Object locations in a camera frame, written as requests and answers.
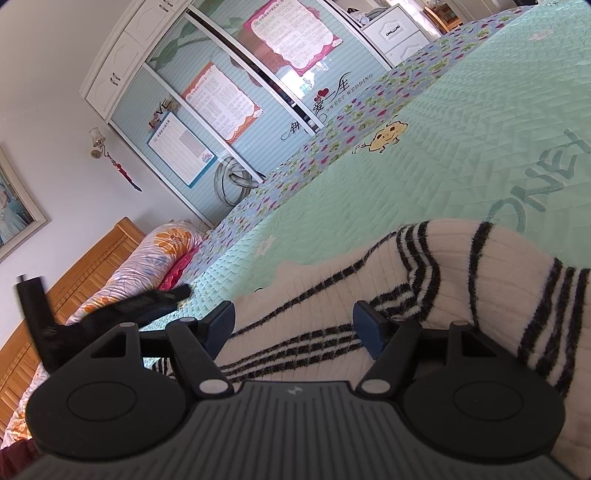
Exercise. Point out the orange-bordered poster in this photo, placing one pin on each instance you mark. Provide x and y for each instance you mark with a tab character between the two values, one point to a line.
221	101

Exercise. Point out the red pillow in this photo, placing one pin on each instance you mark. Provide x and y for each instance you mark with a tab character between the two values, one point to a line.
178	270

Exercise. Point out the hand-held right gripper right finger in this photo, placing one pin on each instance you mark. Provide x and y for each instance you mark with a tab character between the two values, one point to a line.
369	327

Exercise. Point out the pink-bordered poster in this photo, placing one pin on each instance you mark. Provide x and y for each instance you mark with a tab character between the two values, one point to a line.
291	34

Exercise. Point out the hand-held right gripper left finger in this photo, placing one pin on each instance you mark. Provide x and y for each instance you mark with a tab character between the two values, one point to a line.
217	323

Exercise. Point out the glass wall lamp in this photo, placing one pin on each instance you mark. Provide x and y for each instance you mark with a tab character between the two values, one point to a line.
97	141

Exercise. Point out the framed wedding photo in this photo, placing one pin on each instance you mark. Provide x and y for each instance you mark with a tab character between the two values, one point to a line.
14	212

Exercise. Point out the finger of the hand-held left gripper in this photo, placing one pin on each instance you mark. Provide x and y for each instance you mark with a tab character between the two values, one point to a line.
178	294

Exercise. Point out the wooden letter ornament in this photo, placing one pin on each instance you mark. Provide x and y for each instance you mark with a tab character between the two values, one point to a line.
160	113

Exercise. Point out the wooden chair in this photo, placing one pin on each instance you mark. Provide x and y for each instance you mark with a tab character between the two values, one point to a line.
438	16

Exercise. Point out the blue-bordered poster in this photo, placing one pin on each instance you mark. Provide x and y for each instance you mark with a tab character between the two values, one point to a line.
180	147

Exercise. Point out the wooden bed headboard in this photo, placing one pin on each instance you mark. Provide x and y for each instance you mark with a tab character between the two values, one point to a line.
92	267

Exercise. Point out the red hanging knot ornament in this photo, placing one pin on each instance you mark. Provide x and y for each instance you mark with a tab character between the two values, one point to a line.
123	173

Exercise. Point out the green quilted bedspread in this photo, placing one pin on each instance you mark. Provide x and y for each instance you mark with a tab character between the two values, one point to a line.
415	184

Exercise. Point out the white drawer unit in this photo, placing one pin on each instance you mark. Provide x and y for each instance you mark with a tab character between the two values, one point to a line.
397	32

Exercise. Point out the floral bolster pillow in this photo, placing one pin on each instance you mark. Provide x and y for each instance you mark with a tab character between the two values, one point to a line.
138	263

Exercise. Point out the white sliding-door wardrobe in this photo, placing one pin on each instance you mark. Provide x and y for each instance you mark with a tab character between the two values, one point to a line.
138	27

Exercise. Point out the person's left forearm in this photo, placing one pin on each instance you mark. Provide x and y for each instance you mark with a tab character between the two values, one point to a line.
14	461

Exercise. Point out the white black-striped knit sweater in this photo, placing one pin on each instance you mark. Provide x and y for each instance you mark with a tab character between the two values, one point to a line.
323	295

